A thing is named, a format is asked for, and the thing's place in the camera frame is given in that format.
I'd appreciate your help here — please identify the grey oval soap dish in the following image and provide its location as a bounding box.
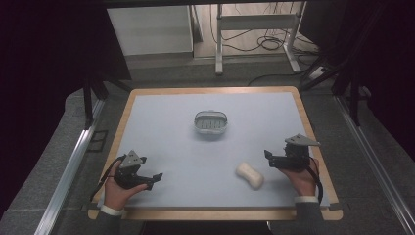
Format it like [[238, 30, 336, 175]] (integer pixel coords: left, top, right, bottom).
[[193, 110, 229, 136]]

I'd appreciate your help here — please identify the pale blue table mat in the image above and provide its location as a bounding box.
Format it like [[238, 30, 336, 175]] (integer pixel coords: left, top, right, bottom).
[[97, 91, 331, 209]]

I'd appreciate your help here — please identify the black floor bracket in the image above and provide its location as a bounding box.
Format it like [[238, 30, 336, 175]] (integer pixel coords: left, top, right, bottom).
[[86, 129, 110, 153]]

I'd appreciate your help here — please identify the black floor cable bundle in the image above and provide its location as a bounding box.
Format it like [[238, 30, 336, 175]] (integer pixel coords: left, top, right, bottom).
[[208, 2, 322, 67]]

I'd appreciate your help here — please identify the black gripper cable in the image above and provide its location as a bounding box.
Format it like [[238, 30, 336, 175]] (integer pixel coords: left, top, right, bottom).
[[305, 157, 324, 206], [89, 155, 127, 202]]

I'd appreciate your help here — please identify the person's right hand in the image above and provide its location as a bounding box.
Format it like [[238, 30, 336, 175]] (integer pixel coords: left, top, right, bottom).
[[278, 158, 320, 198]]

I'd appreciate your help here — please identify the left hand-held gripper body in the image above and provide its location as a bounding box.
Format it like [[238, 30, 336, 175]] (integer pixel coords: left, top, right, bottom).
[[114, 149, 150, 191]]

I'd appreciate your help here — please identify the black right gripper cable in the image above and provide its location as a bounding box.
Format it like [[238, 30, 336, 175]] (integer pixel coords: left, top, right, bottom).
[[305, 157, 324, 206]]

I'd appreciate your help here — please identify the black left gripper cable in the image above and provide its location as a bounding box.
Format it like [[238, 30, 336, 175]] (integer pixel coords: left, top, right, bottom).
[[89, 155, 127, 202]]

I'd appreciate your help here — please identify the white metal desk frame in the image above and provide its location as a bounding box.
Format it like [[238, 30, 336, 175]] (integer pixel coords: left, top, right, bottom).
[[214, 1, 306, 76]]

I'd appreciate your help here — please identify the black metal stand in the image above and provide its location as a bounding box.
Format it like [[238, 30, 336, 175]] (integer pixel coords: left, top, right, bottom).
[[331, 65, 373, 127], [82, 76, 133, 130]]

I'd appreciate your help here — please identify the dark curtain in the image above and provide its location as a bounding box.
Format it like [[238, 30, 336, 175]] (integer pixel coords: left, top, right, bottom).
[[300, 0, 415, 163], [0, 0, 131, 219]]

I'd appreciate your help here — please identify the aluminium rail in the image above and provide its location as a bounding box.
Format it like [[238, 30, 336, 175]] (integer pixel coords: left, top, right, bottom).
[[33, 98, 106, 235], [335, 95, 415, 235]]

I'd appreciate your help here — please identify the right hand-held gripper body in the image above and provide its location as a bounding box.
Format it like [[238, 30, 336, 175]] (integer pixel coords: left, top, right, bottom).
[[276, 133, 322, 171]]

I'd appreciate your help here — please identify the person's left hand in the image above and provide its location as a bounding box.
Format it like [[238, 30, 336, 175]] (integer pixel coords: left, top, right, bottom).
[[102, 177, 149, 211]]

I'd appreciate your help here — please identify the white power strip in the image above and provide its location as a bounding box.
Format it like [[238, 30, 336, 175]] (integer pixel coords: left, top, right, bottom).
[[307, 66, 328, 81]]

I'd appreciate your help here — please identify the white soap bar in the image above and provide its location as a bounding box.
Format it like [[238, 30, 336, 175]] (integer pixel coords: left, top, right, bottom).
[[235, 162, 265, 191]]

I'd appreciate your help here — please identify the white cabinet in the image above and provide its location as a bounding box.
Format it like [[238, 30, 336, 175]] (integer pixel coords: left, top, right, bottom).
[[106, 5, 195, 57]]

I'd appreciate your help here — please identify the wooden table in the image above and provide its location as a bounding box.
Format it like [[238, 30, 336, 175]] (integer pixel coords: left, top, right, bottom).
[[87, 85, 345, 222]]

